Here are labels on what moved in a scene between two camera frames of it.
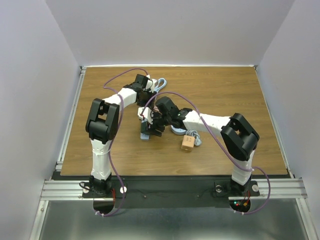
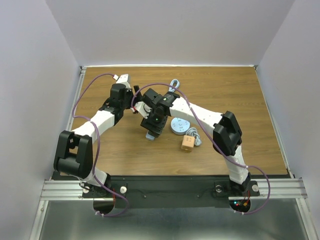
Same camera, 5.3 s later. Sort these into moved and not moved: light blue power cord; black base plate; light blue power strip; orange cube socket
Moved: light blue power strip; light blue power cord
Not moved: black base plate; orange cube socket
